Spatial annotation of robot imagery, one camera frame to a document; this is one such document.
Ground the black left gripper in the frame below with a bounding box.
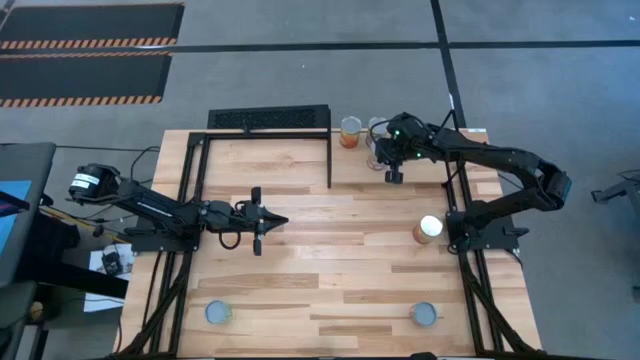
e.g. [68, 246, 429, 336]
[234, 187, 290, 256]

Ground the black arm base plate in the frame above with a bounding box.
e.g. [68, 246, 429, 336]
[445, 210, 530, 252]
[130, 227, 202, 254]

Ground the small black device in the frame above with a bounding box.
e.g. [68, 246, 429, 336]
[101, 251, 124, 276]

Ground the small black floor mat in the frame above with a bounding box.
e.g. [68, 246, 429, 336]
[206, 103, 329, 130]

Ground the green polka dot can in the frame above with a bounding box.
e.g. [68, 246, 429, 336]
[204, 299, 234, 325]

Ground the clear glass cup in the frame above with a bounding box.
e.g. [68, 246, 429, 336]
[367, 115, 390, 139]

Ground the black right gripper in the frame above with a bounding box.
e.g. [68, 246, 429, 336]
[372, 113, 434, 185]

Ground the black chair base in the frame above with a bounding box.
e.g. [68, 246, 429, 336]
[590, 168, 640, 206]

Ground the black aluminium rig frame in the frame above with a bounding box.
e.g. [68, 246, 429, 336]
[113, 130, 544, 360]

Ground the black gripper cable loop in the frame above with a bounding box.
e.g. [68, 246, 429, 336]
[218, 227, 243, 251]

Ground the peaches can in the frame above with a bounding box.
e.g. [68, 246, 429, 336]
[411, 214, 445, 246]

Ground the glass cup with orange liquid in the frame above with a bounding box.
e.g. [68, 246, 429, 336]
[338, 115, 363, 150]

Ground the black metal shelf frame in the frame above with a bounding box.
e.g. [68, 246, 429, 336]
[325, 103, 333, 190]

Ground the black mat with hazard stripes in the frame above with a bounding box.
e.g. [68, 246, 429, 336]
[0, 2, 186, 51]
[0, 51, 174, 109]

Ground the blue computer screen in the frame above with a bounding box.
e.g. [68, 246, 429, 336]
[0, 179, 33, 257]

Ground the dark office chair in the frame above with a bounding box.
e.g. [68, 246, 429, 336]
[0, 279, 40, 360]

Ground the white paper sheet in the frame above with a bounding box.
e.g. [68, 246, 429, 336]
[83, 243, 135, 314]

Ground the dark desk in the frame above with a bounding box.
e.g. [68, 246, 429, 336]
[0, 141, 58, 289]

